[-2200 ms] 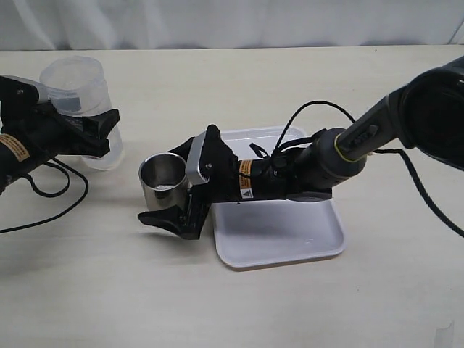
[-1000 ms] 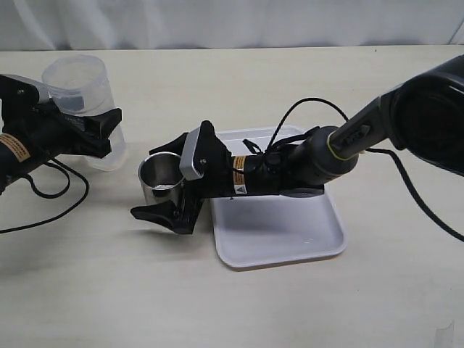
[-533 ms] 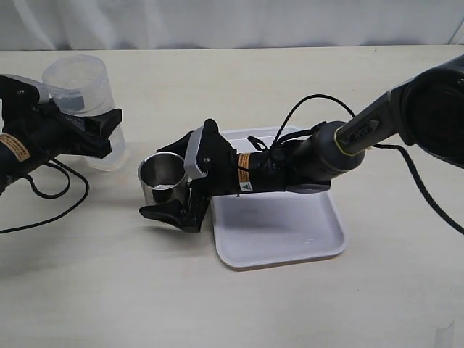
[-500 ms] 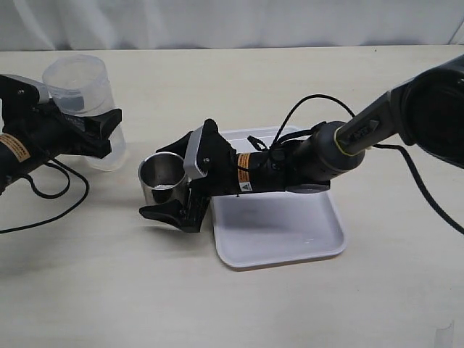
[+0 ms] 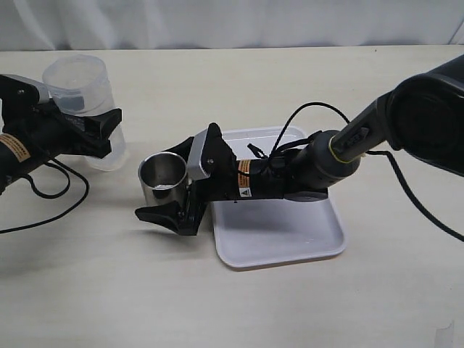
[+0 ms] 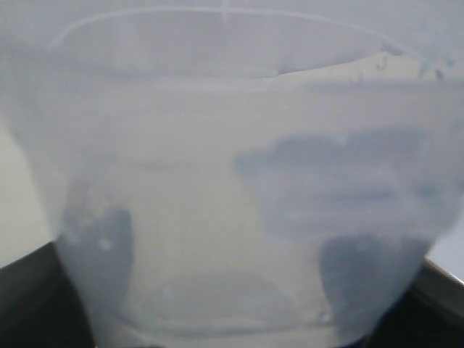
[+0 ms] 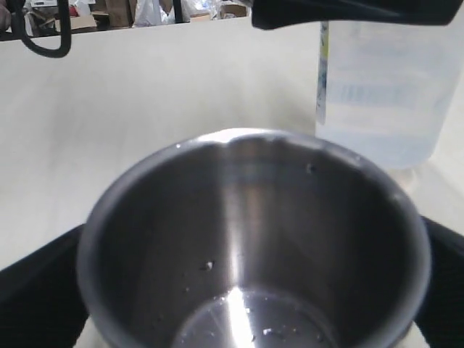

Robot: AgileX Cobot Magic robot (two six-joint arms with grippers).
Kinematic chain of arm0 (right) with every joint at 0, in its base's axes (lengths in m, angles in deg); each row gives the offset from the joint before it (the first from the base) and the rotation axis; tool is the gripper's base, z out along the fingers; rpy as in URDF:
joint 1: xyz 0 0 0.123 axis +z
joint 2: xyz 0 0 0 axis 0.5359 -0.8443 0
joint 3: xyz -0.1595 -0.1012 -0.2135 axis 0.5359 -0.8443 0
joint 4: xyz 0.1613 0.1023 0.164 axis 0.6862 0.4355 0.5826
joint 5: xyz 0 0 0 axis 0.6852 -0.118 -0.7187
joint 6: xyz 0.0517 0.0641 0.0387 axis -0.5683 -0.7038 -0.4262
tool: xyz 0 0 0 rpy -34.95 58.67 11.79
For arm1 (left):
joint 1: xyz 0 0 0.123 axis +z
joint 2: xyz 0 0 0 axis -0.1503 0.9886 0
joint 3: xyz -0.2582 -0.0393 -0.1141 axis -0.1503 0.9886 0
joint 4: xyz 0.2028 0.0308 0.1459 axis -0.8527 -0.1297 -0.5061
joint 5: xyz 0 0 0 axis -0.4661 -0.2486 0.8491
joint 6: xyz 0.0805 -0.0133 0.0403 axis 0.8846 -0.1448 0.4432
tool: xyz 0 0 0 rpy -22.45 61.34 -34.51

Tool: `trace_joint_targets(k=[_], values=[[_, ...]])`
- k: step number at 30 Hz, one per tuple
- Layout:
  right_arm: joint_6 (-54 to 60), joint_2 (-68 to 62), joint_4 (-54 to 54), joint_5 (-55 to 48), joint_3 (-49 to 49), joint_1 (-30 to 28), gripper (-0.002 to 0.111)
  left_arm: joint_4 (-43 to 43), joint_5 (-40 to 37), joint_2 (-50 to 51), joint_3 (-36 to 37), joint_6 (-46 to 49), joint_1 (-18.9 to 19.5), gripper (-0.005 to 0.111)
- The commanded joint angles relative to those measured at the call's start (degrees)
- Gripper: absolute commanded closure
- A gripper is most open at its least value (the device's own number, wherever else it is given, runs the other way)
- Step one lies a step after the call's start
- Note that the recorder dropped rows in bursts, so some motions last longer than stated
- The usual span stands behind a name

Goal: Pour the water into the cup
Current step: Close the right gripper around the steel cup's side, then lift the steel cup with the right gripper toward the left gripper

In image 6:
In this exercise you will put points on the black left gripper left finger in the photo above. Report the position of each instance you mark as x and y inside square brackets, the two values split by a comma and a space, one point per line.
[39, 305]

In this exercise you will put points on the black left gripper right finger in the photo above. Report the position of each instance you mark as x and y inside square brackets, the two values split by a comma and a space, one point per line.
[430, 314]

